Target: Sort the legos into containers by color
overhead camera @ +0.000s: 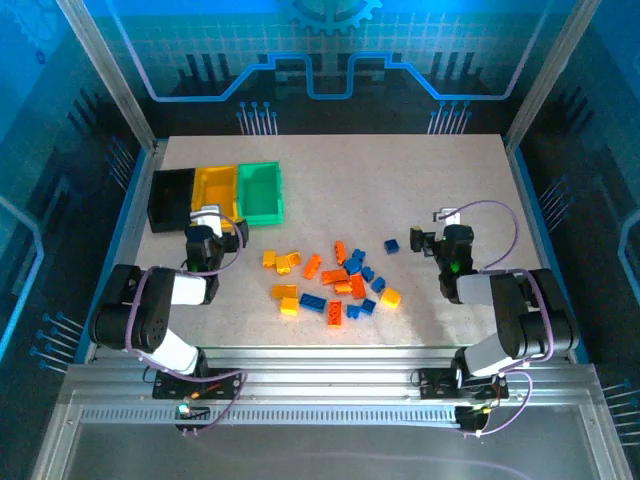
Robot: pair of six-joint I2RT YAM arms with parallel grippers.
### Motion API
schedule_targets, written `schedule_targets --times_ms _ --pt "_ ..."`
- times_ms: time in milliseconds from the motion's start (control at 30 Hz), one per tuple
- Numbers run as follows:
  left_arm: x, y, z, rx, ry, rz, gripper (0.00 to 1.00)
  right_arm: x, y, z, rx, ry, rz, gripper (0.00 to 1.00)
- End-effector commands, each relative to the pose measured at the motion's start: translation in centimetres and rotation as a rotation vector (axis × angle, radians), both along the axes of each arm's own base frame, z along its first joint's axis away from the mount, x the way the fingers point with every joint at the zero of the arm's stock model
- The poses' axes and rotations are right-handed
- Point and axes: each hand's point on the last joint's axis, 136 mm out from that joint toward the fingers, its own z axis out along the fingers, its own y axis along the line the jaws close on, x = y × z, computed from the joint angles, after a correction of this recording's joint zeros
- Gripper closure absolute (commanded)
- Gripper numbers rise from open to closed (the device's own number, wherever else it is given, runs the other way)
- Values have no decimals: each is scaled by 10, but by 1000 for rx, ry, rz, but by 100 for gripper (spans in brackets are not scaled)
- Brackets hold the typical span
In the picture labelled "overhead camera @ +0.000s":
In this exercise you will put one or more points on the small blue lego brick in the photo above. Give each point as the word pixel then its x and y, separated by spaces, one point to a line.
pixel 353 311
pixel 352 266
pixel 378 284
pixel 367 273
pixel 392 246
pixel 368 306
pixel 358 254

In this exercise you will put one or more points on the green plastic container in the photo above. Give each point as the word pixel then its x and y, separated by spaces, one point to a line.
pixel 260 195

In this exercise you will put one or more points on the yellow plastic container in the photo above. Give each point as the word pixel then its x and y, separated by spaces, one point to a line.
pixel 217 192

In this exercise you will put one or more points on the black plastic container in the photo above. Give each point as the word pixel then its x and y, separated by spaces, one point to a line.
pixel 170 200

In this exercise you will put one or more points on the wide yellow-orange lego brick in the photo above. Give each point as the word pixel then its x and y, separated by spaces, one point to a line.
pixel 284 290

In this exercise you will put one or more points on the long blue lego brick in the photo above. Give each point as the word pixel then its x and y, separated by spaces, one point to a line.
pixel 313 302

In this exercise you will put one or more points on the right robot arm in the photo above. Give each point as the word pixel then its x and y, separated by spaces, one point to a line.
pixel 530 320

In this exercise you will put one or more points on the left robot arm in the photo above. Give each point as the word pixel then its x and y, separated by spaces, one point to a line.
pixel 125 320

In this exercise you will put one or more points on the small yellow lego brick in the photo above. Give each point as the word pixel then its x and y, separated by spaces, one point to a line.
pixel 269 259

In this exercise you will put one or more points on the small black electronics box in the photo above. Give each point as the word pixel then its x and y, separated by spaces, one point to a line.
pixel 470 417
pixel 197 414

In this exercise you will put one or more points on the grey metal platform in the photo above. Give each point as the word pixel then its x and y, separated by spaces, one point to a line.
pixel 325 440

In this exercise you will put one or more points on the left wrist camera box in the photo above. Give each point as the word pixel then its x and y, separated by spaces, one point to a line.
pixel 205 217

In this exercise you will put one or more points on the side frame rail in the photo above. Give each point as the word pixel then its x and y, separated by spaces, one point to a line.
pixel 132 240
pixel 532 200

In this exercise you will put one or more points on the aluminium mounting rail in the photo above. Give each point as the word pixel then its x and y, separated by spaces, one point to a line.
pixel 325 372

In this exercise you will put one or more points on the aluminium frame post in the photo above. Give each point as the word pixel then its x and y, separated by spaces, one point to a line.
pixel 548 75
pixel 111 75

